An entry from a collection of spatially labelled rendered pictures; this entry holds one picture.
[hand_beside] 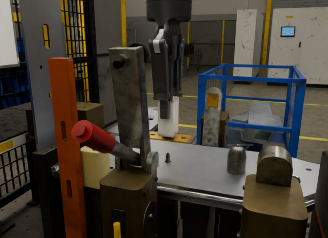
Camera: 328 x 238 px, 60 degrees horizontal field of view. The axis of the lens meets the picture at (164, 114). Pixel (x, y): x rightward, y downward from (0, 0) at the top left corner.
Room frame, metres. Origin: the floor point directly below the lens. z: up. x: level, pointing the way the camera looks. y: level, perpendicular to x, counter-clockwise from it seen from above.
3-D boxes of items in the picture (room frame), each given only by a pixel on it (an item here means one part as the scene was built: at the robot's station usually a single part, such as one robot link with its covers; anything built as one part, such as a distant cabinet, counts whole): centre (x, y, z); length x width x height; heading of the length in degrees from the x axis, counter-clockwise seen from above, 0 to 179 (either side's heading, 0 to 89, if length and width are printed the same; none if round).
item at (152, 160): (0.36, 0.02, 1.06); 0.03 x 0.01 x 0.03; 161
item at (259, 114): (2.75, -0.87, 0.48); 1.20 x 0.80 x 0.95; 159
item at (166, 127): (0.49, 0.00, 1.09); 0.03 x 0.01 x 0.07; 71
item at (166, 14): (0.50, -0.01, 1.25); 0.08 x 0.07 x 0.09; 161
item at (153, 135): (0.50, -0.01, 1.05); 0.08 x 0.04 x 0.01; 71
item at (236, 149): (0.46, -0.13, 1.02); 0.03 x 0.03 x 0.07
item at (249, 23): (9.11, -2.65, 1.22); 2.40 x 0.54 x 2.45; 157
